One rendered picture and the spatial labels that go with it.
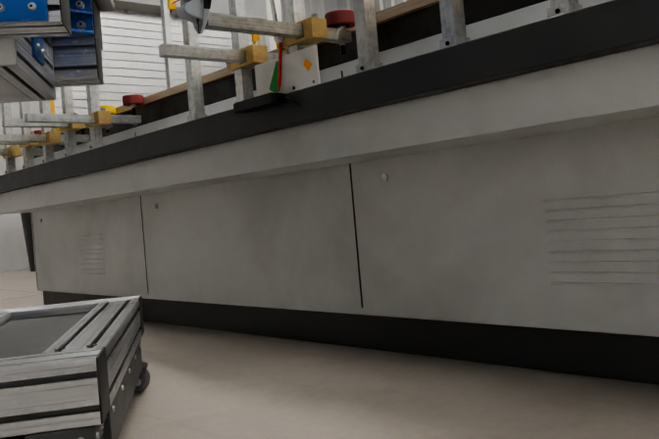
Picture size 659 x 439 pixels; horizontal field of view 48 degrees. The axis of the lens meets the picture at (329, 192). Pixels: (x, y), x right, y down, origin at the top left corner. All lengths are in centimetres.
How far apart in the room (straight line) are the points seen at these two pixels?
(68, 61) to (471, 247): 100
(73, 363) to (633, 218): 105
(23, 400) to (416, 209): 112
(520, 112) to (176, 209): 170
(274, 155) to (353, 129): 32
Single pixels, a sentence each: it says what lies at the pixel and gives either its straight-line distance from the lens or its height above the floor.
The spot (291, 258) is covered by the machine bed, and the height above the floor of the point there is 26.
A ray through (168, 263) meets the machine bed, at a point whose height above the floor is 25.
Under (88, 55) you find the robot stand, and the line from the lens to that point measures 169.
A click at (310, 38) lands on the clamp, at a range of 185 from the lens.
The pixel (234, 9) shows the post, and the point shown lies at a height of 98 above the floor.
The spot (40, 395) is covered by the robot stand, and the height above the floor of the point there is 19.
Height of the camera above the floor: 40
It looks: 1 degrees up
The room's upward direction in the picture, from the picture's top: 5 degrees counter-clockwise
